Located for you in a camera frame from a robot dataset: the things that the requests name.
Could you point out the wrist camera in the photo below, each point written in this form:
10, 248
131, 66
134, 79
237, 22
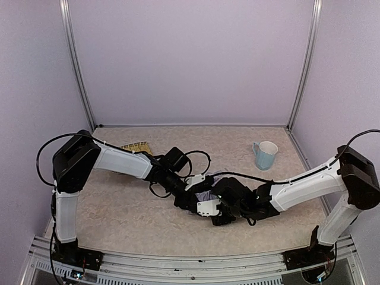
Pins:
208, 208
199, 181

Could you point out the lilac folding umbrella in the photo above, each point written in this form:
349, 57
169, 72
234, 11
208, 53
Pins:
210, 190

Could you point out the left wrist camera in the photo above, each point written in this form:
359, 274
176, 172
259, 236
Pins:
199, 181

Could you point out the light blue mug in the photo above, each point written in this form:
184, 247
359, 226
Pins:
265, 153

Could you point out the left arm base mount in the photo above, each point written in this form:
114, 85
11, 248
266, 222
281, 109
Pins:
79, 257

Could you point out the left aluminium corner post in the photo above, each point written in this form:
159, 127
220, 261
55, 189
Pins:
75, 62

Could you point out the aluminium front rail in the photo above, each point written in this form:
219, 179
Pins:
122, 268

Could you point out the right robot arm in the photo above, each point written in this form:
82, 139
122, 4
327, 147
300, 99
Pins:
348, 173

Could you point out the woven bamboo tray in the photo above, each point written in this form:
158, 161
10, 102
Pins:
142, 146

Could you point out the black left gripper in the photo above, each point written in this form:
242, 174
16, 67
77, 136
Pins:
187, 200

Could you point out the right aluminium corner post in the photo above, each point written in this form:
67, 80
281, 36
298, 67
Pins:
307, 62

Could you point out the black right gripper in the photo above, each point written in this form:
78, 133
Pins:
221, 218

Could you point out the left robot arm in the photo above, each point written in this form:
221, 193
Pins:
74, 161

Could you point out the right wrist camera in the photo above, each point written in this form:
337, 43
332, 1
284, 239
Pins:
208, 208

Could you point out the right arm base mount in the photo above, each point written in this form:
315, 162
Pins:
307, 256

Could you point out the aluminium corner post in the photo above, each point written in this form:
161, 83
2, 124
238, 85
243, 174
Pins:
75, 62
307, 62

